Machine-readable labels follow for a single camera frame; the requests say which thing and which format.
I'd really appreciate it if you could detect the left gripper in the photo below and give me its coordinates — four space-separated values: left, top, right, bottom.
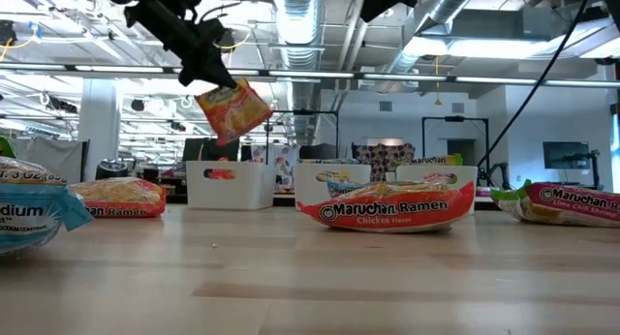
123 0 238 89

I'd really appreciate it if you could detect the orange chicken ramen pack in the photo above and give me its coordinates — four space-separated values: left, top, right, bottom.
193 76 275 147
296 179 477 234
202 156 237 181
70 176 168 219

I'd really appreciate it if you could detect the long ceiling light strip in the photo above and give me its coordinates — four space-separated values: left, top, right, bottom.
0 61 620 90

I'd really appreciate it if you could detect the white square column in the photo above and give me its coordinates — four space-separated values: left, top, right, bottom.
78 77 121 181

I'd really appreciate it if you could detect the white plastic bin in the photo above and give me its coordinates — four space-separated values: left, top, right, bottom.
293 162 373 213
185 159 278 211
394 165 480 215

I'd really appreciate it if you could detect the white colourful patterned fabric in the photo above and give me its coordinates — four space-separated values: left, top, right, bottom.
249 143 300 195

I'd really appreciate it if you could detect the black round tyre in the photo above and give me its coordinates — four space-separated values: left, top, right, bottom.
95 159 131 182

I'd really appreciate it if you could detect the brown dotted fabric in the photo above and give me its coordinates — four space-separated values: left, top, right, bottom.
352 141 417 182

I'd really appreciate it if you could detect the grey cover sheet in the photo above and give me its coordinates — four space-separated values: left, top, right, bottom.
13 137 92 184

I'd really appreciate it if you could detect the green object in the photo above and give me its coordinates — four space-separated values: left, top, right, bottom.
0 133 16 160

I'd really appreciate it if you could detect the round silver ceiling duct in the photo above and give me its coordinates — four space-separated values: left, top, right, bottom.
333 0 485 113
268 0 326 147

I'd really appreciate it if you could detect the black metal frame rig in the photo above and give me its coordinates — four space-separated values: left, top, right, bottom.
264 109 340 162
420 115 491 174

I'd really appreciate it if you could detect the white rectangular ceiling duct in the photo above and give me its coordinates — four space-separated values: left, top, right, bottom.
401 5 620 60

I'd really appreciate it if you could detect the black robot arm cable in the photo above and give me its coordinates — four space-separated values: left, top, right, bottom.
475 0 595 172

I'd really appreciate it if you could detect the black cable mount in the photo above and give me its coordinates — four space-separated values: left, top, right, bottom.
477 160 513 191

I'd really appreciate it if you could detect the black wall monitor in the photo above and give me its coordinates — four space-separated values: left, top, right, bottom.
542 140 591 170

